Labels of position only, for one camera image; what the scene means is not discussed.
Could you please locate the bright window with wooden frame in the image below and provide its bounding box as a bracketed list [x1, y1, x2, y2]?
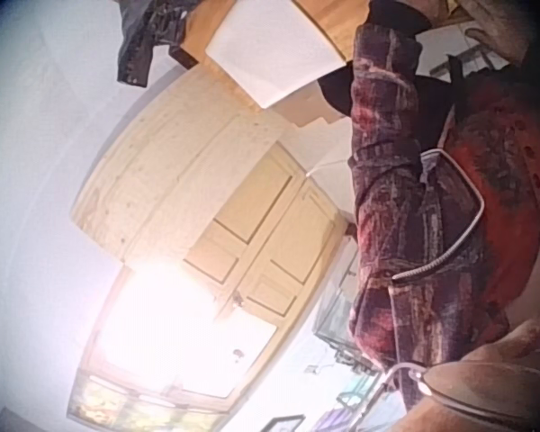
[66, 264, 281, 422]

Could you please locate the white paper sheet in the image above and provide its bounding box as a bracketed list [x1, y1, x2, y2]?
[204, 0, 347, 110]

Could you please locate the person's left hand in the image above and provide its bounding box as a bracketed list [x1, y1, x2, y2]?
[367, 0, 434, 31]

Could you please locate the pale wooden double door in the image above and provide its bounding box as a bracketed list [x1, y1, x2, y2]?
[70, 62, 359, 326]

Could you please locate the dark hanging jacket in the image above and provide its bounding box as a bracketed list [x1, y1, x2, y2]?
[115, 0, 200, 87]

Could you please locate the glass display cabinet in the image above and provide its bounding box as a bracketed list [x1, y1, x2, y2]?
[313, 240, 388, 375]

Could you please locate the black picture frame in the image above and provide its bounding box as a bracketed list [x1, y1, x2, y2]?
[259, 413, 305, 432]

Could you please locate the white cable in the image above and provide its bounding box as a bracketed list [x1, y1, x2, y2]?
[386, 148, 486, 284]

